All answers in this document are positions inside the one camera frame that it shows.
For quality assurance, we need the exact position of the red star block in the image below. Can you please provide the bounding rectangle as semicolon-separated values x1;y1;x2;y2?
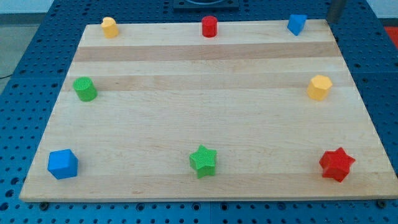
319;147;356;182

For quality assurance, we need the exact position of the green star block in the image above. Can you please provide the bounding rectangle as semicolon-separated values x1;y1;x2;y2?
189;145;217;179

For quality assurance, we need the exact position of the light wooden board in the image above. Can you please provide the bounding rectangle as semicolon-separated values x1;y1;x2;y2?
20;19;397;202

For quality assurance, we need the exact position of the red cylinder block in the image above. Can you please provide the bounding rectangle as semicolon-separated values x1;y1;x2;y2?
201;16;218;38

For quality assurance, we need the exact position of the green cylinder block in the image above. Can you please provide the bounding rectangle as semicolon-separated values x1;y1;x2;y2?
73;77;98;101

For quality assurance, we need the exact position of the yellow heart block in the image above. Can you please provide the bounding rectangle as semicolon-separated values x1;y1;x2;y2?
101;17;119;39

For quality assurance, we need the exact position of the yellow hexagon block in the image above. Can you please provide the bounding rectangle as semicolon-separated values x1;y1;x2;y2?
307;75;333;101

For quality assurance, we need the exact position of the blue triangular block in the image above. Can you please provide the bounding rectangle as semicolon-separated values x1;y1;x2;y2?
287;14;307;36

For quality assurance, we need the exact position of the blue cube block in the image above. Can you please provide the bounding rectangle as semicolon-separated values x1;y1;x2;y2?
47;149;78;180

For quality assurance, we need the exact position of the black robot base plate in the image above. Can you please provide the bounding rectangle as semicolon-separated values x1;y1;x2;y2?
172;0;239;11

